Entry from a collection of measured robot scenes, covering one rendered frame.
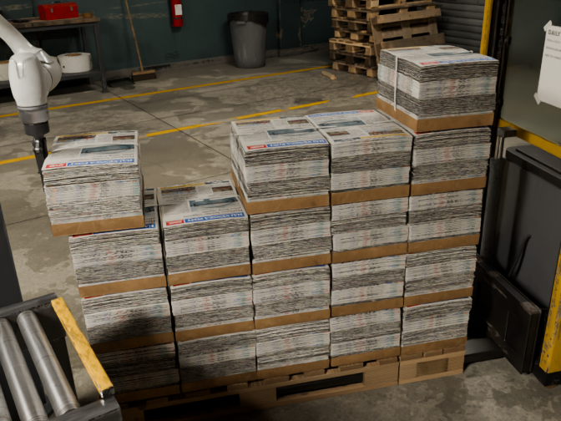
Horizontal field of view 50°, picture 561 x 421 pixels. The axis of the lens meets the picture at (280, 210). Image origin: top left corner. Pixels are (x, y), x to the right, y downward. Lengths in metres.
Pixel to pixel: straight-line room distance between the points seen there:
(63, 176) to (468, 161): 1.36
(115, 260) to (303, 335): 0.75
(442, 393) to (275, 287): 0.85
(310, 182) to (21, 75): 0.96
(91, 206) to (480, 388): 1.67
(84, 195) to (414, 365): 1.45
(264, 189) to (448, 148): 0.66
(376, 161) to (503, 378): 1.13
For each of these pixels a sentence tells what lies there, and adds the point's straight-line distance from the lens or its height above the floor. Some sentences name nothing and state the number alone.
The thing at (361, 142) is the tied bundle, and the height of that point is 1.05.
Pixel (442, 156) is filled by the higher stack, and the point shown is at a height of 0.97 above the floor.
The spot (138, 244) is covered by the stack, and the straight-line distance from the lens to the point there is 2.03.
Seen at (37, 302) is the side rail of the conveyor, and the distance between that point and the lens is 1.76.
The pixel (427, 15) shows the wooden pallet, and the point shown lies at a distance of 8.62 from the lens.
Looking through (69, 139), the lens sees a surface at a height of 1.06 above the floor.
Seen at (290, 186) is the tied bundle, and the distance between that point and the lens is 2.02.
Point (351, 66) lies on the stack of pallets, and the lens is 8.49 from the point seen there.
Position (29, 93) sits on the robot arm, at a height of 1.26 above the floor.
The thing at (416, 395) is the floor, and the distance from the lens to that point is 2.58.
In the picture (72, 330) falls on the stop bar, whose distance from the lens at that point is 1.57.
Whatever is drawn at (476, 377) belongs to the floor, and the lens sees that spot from 2.72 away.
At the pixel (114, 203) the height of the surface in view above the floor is 0.93.
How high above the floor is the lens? 1.66
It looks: 24 degrees down
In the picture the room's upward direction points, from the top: 2 degrees counter-clockwise
